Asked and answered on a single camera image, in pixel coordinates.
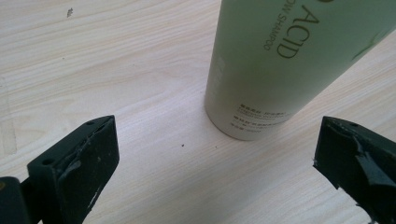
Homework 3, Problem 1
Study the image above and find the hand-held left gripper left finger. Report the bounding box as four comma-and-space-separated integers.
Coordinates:
20, 115, 120, 224

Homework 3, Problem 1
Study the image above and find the pale green shampoo bottle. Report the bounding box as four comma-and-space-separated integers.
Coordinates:
204, 0, 396, 141

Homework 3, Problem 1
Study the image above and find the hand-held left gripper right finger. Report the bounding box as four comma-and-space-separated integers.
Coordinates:
313, 116, 396, 224

